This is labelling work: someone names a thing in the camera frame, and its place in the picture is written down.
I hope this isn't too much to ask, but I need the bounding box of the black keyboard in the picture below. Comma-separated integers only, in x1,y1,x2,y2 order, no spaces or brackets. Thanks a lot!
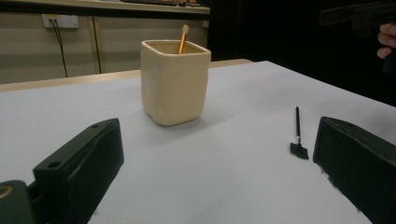
120,0,200,7

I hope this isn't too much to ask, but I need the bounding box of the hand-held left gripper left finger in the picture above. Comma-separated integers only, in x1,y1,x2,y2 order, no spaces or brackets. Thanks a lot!
33,118,125,224

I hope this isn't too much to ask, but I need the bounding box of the black power cable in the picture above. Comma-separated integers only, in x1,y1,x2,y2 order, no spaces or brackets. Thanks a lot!
49,20,68,78

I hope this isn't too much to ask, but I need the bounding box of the cream square ceramic cup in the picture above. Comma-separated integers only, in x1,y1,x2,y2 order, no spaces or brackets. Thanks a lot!
140,39,212,127

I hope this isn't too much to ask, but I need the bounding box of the long wooden desk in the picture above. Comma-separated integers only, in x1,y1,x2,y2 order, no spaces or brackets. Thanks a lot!
0,0,211,15

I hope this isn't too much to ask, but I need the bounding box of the grey makeup brush gold ferrule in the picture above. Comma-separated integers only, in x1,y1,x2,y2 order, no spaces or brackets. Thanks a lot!
177,24,190,55

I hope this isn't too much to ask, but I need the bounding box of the white wall socket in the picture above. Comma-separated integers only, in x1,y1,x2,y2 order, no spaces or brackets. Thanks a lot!
41,13,79,30

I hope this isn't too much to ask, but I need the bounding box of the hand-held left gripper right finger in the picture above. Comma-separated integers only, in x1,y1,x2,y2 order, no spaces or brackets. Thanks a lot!
312,116,396,224

